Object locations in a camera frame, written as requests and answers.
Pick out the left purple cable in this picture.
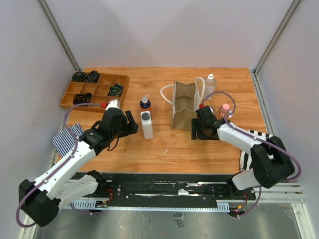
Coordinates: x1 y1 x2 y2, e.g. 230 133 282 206
15 102 108 229

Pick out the black orange rolled sock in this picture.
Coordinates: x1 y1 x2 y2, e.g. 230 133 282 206
72 93 92 105

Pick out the left aluminium frame post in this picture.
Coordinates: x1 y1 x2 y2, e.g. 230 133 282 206
37 0 81 71

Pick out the blue white striped cloth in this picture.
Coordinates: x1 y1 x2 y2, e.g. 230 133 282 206
52 123 84 157

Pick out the wooden compartment tray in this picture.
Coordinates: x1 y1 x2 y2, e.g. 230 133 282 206
60 72 130 113

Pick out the white slotted cable duct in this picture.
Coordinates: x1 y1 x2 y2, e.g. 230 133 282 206
72 199 230 213

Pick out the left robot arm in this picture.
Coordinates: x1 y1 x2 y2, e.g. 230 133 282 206
15 108 139 228

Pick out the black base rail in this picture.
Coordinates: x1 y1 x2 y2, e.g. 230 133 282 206
87 173 256 206

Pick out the dark green rolled sock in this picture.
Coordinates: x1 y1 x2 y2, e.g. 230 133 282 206
72 71 87 82

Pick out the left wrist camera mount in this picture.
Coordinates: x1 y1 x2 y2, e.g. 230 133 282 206
100 99 121 111

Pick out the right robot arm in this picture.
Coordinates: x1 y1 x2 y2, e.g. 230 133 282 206
194 106 295 199

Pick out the black white striped cloth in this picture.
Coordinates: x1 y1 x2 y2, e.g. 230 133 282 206
239 129 275 171

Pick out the right aluminium frame post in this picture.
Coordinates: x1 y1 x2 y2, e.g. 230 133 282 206
253 0 304 74

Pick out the brown canvas bag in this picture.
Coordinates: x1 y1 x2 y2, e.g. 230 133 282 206
160 77 205 130

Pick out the white bottle grey cap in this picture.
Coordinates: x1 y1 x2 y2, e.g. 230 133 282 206
141 111 153 139

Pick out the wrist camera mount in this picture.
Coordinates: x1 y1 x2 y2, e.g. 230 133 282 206
100 99 121 111
199 104 214 114

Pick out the pink cap clear bottle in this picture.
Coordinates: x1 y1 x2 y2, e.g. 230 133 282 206
216 104 232 120

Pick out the clear bottle white cap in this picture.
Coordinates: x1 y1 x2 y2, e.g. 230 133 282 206
203 73 217 100

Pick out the orange blue pump bottle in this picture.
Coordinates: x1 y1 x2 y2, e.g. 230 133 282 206
140 94 152 112

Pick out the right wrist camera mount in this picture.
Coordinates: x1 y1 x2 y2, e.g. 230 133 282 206
199 104 214 114

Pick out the aluminium frame post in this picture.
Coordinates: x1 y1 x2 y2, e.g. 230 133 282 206
253 0 304 74
37 0 81 71

